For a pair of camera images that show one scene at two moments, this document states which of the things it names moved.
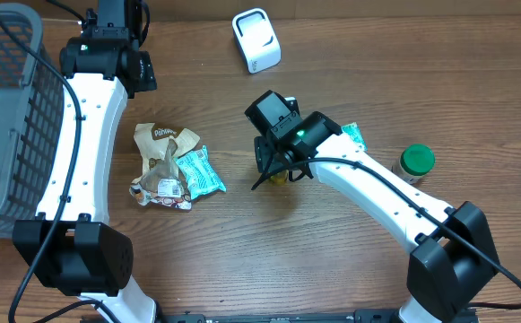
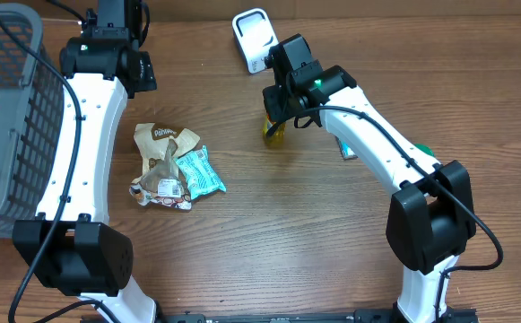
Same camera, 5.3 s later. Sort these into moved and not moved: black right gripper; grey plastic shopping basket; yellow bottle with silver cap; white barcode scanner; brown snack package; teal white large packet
Moved: black right gripper; yellow bottle with silver cap
Not moved: white barcode scanner; brown snack package; teal white large packet; grey plastic shopping basket
